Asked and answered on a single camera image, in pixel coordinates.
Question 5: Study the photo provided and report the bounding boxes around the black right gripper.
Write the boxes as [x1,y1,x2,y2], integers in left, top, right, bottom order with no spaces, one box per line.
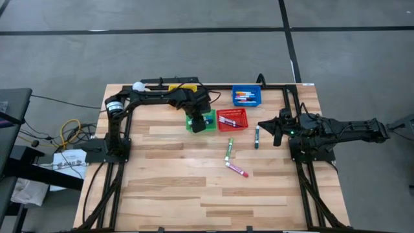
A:
[257,113,307,148]

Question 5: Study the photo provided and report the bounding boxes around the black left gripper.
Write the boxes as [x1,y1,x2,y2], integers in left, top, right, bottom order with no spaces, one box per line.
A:
[183,93,208,134]

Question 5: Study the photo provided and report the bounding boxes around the pink Expo marker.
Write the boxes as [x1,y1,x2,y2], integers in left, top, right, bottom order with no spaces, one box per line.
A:
[224,161,250,179]

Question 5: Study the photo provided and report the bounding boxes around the green plastic basket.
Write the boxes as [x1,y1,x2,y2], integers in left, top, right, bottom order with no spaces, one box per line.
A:
[185,109,217,133]

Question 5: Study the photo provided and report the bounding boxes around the red plastic basket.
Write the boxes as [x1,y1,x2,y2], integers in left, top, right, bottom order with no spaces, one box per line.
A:
[215,108,249,133]

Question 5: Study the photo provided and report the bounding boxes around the yellow plastic basket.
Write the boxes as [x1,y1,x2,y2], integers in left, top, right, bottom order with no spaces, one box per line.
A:
[168,84,198,93]

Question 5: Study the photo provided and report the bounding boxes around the blue plastic basket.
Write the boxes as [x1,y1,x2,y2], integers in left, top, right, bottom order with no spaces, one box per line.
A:
[232,84,263,107]

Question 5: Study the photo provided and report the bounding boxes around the black flat bar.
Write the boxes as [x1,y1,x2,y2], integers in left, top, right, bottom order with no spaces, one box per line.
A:
[140,76,200,85]

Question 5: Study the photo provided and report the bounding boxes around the bulb lamp with brass base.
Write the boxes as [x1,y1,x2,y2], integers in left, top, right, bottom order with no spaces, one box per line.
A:
[131,82,151,93]

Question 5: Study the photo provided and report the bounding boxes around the grey metal stand leg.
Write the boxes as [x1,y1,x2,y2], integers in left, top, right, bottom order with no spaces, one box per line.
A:
[384,112,414,133]

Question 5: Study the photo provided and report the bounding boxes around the white paper sheet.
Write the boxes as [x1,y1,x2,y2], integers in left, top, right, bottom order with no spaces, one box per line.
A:
[50,149,88,192]

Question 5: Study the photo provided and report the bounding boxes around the white crumpled bag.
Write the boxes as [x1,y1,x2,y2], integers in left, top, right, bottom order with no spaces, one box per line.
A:
[11,177,49,207]

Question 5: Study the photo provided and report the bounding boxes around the black side desk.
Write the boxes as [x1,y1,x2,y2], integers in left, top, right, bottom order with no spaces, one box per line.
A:
[0,87,84,233]

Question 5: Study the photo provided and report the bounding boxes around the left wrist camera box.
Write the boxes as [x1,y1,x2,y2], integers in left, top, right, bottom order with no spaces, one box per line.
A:
[193,87,213,107]

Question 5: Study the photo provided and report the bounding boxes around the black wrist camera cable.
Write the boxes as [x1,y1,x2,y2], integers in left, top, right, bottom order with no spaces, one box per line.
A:
[297,102,323,126]
[206,90,223,105]

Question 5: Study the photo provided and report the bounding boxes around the black floor cable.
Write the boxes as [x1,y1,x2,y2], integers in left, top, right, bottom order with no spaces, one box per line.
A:
[387,128,414,143]
[30,93,106,111]

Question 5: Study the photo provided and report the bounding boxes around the yellow cable coil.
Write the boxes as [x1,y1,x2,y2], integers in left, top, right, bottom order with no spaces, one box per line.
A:
[60,118,82,150]

